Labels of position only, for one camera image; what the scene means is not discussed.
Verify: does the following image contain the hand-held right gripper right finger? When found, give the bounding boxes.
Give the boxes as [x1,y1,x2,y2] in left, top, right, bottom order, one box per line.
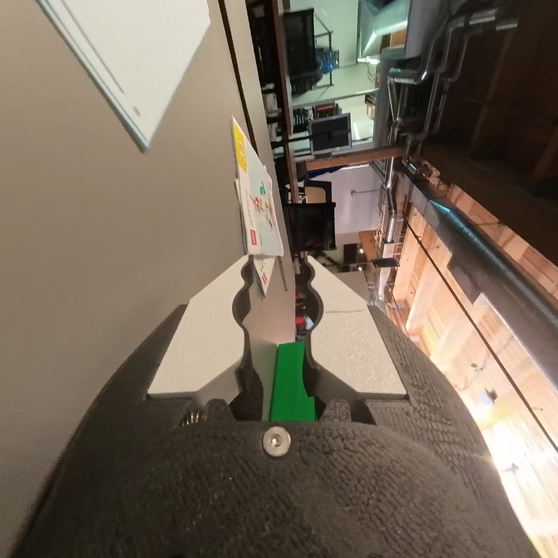
[304,256,409,421]

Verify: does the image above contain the closed instruction booklet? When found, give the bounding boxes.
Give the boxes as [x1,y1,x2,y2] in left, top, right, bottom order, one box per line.
[235,179,276,297]

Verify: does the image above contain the metal ceiling pipes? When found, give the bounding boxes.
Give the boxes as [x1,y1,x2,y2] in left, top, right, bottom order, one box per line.
[379,0,524,175]

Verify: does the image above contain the open instruction booklet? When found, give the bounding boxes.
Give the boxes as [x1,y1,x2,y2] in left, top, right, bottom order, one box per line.
[37,0,212,152]

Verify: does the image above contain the large dark ceiling duct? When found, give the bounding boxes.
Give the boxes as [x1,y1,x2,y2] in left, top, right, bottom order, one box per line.
[399,166,558,314]

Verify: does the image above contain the black framed chair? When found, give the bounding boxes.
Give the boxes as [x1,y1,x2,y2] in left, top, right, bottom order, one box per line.
[305,180,332,205]

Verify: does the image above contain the black shelf rack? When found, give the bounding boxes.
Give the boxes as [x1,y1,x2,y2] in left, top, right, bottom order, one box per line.
[283,9,316,94]

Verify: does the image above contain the black plastic crate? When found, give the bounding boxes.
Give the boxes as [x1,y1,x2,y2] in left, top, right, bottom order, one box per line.
[283,201,337,253]

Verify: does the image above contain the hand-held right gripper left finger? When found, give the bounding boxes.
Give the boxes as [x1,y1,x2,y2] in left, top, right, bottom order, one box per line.
[147,256,264,421]

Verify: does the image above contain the closed booklet with yellow corner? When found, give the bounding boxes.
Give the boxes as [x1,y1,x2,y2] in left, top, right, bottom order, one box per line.
[230,115,285,257]

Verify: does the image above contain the silver spiral duct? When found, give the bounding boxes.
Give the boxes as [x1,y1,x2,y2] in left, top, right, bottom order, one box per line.
[384,157,402,245]

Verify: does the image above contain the green baseplate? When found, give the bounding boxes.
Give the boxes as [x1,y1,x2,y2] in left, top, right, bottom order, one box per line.
[269,341,318,422]

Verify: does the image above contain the computer monitor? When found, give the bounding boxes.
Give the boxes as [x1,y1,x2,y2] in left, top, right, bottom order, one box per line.
[310,112,353,160]

